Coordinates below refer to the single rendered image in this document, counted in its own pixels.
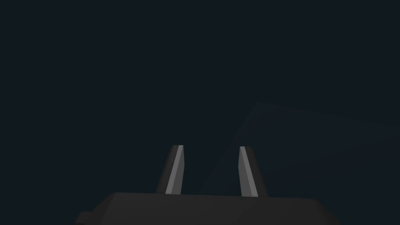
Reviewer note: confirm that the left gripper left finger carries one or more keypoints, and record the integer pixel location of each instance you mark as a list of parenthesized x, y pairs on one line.
[(172, 175)]

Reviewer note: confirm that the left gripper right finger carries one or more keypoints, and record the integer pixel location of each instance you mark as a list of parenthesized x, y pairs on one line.
[(250, 176)]

